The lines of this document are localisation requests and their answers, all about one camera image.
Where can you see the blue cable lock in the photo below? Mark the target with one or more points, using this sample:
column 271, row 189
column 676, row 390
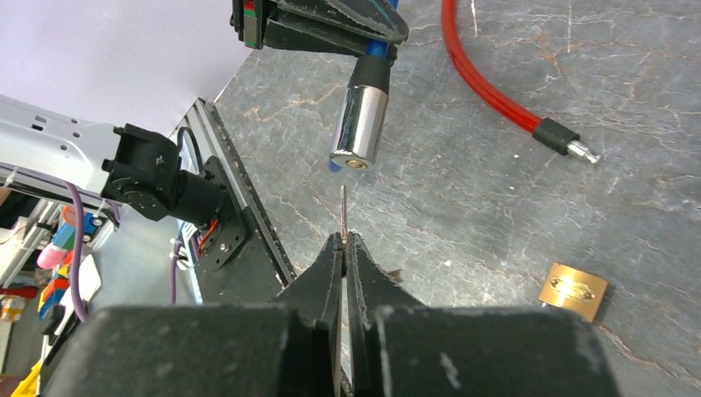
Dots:
column 361, row 118

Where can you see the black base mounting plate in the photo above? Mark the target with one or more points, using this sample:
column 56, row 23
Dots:
column 242, row 261

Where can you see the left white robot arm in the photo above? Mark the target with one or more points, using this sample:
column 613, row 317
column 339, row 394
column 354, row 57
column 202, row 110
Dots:
column 143, row 169

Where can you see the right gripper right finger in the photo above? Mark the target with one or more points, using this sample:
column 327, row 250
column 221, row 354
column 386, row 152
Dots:
column 402, row 347

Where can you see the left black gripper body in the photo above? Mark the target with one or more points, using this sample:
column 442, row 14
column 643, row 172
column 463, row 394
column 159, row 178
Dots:
column 249, row 19

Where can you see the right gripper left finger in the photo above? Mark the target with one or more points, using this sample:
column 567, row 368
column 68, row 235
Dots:
column 289, row 346

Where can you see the red cable lock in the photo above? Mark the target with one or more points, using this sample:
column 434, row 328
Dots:
column 547, row 131

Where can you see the brass padlock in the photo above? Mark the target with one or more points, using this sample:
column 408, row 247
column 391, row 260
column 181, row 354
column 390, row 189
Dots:
column 575, row 290

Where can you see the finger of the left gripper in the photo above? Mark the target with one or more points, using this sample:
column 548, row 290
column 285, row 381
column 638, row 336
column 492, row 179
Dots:
column 369, row 18
column 343, row 34

